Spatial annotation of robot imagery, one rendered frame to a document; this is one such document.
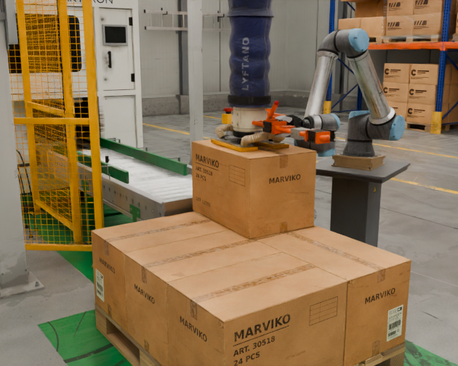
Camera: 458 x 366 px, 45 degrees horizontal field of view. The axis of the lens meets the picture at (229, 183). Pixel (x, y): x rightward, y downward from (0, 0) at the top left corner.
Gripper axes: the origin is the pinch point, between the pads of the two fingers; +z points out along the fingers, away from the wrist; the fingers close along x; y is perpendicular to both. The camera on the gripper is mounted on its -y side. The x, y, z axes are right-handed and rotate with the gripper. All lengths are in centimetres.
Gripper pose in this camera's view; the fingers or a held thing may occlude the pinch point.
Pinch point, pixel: (277, 126)
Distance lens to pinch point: 269.5
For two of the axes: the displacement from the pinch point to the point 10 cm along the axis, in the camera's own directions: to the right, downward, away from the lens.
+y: -4.7, -2.1, 8.6
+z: -8.8, 1.1, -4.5
